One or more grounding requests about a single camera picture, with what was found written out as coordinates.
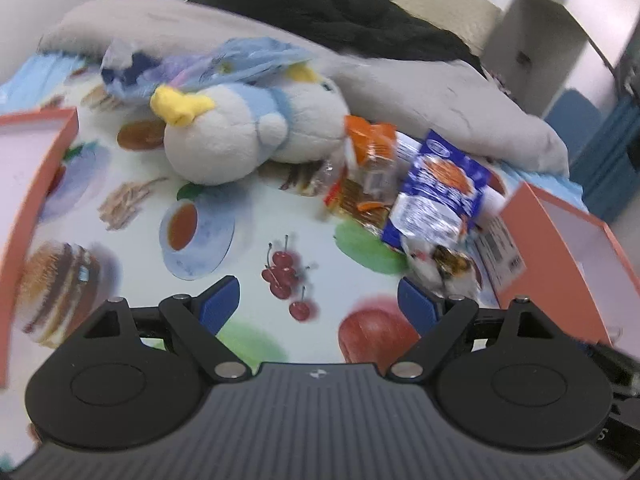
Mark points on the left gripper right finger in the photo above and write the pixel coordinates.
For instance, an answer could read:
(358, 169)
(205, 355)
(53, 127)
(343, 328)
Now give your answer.
(442, 324)

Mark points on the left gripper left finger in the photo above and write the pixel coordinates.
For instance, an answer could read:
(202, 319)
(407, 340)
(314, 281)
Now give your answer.
(193, 325)

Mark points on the white dark seafood snack packet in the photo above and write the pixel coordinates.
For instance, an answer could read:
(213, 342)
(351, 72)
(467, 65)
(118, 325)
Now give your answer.
(442, 270)

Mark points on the blue spicy strips packet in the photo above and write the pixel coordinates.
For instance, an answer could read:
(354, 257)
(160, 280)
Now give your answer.
(440, 198)

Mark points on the orange snack packet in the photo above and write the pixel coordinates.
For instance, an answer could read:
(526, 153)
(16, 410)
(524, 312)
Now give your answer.
(363, 182)

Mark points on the pink cardboard box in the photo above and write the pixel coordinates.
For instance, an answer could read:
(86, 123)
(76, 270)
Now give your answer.
(569, 264)

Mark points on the blue white plush bird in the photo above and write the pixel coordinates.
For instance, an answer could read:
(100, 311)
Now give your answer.
(224, 132)

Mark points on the blue curtain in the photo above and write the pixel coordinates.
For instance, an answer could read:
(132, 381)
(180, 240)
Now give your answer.
(607, 168)

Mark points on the grey duvet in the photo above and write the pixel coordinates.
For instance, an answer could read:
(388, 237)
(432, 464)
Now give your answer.
(451, 98)

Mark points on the pink box lid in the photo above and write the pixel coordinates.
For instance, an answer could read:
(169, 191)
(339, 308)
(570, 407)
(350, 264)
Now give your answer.
(32, 148)

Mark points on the black clothing pile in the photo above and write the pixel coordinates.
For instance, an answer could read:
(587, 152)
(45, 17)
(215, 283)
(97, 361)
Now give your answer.
(371, 28)

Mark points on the grey wall shelf unit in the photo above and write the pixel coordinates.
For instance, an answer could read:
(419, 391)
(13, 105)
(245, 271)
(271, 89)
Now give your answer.
(542, 48)

